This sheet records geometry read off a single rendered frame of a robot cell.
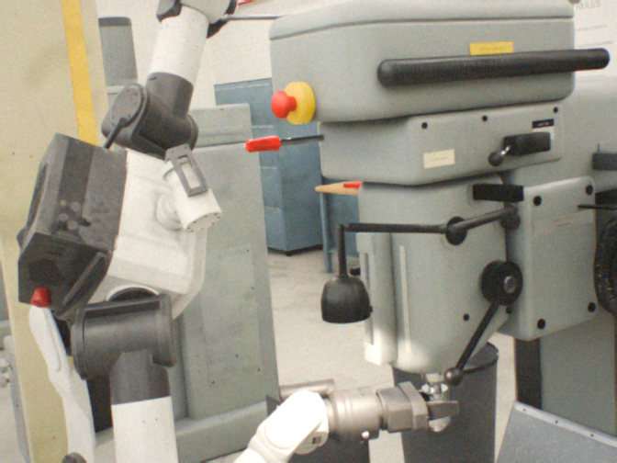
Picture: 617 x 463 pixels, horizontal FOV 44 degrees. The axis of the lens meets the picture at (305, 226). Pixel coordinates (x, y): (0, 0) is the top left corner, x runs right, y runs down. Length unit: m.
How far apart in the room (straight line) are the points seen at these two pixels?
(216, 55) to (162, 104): 9.62
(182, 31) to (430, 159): 0.61
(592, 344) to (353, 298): 0.64
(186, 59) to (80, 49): 1.33
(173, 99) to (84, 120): 1.35
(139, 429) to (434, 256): 0.51
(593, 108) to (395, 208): 0.41
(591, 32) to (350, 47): 5.27
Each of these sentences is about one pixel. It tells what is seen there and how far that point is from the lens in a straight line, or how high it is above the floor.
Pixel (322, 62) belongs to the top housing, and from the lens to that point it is 1.08.
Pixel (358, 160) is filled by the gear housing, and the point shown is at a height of 1.67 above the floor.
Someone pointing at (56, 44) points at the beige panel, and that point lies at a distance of 2.78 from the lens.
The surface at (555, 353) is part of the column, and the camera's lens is 1.66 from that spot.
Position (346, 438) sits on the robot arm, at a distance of 1.31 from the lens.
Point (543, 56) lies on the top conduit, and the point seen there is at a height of 1.80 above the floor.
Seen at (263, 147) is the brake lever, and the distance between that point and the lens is 1.19.
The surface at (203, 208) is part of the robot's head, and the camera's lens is 1.22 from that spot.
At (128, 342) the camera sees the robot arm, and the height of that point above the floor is 1.43.
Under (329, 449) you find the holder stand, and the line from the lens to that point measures 1.65.
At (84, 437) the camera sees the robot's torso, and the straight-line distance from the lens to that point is 1.67.
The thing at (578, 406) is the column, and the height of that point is 1.12.
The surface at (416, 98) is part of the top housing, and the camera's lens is 1.08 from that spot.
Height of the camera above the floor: 1.77
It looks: 10 degrees down
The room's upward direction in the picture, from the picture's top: 5 degrees counter-clockwise
